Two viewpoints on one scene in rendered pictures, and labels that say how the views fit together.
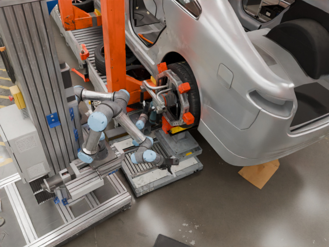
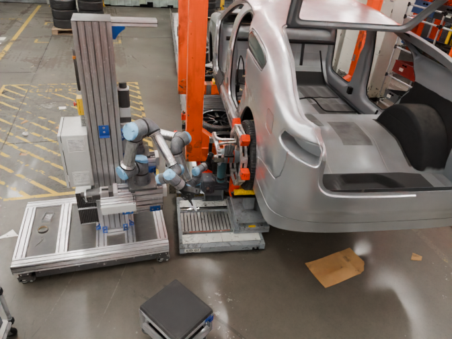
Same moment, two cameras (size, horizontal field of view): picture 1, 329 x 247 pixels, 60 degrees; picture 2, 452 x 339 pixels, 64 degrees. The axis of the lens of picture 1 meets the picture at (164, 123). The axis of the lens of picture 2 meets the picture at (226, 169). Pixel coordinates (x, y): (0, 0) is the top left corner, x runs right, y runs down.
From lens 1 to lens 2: 1.14 m
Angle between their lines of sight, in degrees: 20
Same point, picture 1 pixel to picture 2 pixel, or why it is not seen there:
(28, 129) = (80, 133)
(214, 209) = (257, 290)
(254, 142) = (285, 194)
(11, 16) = (82, 29)
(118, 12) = (198, 60)
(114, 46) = (192, 94)
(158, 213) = (194, 274)
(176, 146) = (241, 215)
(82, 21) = not seen: hidden behind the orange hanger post
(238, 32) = (288, 80)
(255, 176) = (325, 274)
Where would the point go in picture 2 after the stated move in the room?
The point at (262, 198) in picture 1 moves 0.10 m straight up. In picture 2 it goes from (323, 297) to (326, 290)
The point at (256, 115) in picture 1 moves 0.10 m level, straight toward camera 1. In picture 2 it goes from (284, 159) to (275, 164)
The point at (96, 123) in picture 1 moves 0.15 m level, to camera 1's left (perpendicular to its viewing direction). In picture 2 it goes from (128, 132) to (110, 126)
